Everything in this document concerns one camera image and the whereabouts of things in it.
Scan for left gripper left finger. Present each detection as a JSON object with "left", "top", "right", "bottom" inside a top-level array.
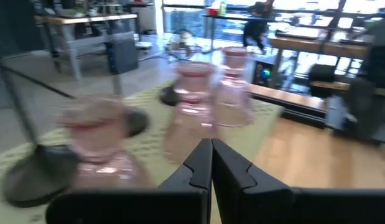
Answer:
[{"left": 45, "top": 139, "right": 213, "bottom": 224}]

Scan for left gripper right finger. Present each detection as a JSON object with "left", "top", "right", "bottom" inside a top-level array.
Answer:
[{"left": 212, "top": 139, "right": 385, "bottom": 224}]

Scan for pink ribbed glass candle holder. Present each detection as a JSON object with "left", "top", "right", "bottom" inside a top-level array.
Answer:
[
  {"left": 212, "top": 46, "right": 255, "bottom": 128},
  {"left": 160, "top": 60, "right": 221, "bottom": 164},
  {"left": 55, "top": 96, "right": 155, "bottom": 191}
]

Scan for pale green perforated metal shelf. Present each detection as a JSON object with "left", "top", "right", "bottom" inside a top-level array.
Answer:
[{"left": 0, "top": 79, "right": 285, "bottom": 224}]

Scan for black computer tower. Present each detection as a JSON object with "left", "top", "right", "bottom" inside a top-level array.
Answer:
[{"left": 105, "top": 39, "right": 139, "bottom": 75}]

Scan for long wooden table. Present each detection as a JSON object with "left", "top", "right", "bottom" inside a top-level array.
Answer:
[{"left": 269, "top": 35, "right": 372, "bottom": 60}]

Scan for person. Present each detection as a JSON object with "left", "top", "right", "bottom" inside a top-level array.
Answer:
[{"left": 241, "top": 0, "right": 276, "bottom": 55}]

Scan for wooden desk grey legs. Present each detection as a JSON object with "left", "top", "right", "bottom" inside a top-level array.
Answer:
[{"left": 33, "top": 12, "right": 139, "bottom": 94}]

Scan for black aluminium table frame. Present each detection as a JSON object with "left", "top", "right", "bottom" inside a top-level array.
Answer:
[{"left": 281, "top": 105, "right": 328, "bottom": 129}]

